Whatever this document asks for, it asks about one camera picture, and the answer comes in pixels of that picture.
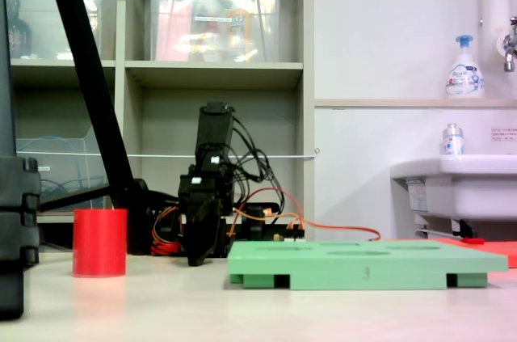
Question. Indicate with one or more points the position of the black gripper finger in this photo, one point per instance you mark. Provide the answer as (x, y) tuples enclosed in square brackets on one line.
[(202, 233)]

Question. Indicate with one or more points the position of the red printed base mount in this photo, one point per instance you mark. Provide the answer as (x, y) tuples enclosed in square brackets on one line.
[(161, 247)]

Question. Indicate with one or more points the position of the black notched tripod leg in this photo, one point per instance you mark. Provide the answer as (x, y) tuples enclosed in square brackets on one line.
[(12, 216)]

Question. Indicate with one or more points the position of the narrow clear storage bin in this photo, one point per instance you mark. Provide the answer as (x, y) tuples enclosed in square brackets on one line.
[(97, 14)]

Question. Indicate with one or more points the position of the green shape sorting board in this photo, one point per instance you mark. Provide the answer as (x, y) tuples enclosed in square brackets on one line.
[(343, 267)]

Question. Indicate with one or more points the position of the white pump soap bottle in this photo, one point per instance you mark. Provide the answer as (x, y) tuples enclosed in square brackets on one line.
[(464, 75)]

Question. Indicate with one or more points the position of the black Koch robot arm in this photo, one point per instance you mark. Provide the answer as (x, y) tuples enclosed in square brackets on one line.
[(214, 132)]

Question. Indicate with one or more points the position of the large clear storage bin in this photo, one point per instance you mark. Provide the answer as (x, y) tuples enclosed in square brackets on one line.
[(210, 35)]

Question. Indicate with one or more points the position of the beige shelf unit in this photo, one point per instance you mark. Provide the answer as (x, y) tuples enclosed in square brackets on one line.
[(214, 69)]

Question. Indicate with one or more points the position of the red cylinder block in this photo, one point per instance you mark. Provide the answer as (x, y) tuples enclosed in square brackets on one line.
[(100, 243)]

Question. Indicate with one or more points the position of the white sink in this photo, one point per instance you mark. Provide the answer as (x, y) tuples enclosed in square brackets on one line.
[(476, 188)]

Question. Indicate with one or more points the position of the large orange flat block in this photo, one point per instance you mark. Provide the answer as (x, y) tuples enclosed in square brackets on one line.
[(501, 251)]

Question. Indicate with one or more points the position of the small clear sanitizer bottle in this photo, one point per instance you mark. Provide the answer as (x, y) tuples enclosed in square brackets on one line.
[(453, 144)]

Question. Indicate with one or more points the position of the pink wall sign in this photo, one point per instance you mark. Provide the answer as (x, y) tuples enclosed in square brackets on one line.
[(505, 135)]

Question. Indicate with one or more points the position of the metal faucet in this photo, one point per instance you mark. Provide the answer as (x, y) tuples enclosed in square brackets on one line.
[(509, 49)]

